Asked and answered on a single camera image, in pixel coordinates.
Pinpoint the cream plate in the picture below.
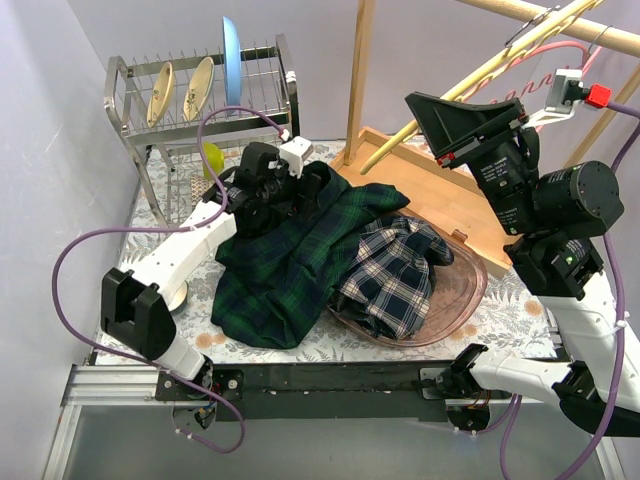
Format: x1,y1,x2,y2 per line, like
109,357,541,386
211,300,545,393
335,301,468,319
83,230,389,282
146,62,175,128
183,57,215,122

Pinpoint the patterned cup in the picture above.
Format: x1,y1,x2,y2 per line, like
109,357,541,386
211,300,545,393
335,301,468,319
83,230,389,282
190,174,212,209

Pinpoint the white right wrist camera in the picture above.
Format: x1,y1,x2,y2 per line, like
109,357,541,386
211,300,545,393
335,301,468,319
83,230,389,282
525,69,612,128

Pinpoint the pink transparent tray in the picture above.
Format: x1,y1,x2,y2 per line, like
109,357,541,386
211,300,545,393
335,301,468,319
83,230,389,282
327,209,487,348

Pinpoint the blue plate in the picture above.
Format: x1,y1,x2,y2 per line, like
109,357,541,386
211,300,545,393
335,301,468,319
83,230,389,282
222,16,243,106

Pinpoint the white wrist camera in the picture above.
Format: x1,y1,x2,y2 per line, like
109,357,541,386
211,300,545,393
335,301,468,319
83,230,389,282
278,136,314,179
525,69,612,128

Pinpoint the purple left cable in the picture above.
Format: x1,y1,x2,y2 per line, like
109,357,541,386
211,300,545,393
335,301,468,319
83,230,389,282
51,106,291,455

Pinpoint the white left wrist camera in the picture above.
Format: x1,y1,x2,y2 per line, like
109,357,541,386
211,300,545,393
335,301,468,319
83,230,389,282
278,136,314,179

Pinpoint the cream bowl dark rim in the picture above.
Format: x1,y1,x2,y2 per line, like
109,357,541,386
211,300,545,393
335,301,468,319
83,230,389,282
168,281,188,313

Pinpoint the cream plate left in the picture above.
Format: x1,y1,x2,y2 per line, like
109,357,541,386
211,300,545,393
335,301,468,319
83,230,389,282
146,62,175,128

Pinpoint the cream plate right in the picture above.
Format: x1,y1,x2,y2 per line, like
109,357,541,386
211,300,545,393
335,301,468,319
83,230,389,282
183,57,215,122

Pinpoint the wooden clothes rack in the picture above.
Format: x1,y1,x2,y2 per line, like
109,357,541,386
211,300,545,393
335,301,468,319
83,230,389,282
330,1,639,278

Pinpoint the floral table mat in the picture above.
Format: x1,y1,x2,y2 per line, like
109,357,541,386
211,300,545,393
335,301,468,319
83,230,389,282
94,137,561,366

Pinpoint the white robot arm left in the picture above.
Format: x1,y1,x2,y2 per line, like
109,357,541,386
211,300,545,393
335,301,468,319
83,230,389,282
101,136,323,400

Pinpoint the yellow-green bowl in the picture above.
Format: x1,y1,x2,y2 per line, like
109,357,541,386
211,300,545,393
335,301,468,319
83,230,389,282
202,142,225,180

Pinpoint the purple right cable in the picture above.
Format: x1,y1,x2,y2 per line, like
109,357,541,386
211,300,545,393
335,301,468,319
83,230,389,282
499,99,640,479

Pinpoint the navy cream plaid skirt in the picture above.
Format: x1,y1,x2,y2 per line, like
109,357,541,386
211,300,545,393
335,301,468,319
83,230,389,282
328,213,454,340

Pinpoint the pink wavy hanger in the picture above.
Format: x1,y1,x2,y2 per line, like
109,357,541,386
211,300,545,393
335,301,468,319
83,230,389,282
462,40,591,103

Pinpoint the steel dish rack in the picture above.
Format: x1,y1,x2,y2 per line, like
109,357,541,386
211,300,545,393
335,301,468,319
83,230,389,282
104,34,300,226

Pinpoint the purple cable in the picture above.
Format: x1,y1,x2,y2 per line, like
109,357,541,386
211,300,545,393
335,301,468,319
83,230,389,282
499,99,640,479
51,106,291,455

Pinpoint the green tartan skirt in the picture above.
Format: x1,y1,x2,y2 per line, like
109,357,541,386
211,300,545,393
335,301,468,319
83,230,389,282
211,161,409,350

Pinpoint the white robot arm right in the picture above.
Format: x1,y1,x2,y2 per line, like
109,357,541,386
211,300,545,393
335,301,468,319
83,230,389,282
406,92,639,437

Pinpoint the yellow hanger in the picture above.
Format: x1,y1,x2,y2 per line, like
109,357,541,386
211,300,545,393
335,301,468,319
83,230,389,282
360,1,602,175

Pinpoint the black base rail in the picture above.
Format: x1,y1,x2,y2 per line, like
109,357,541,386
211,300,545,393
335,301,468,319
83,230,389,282
154,360,516,426

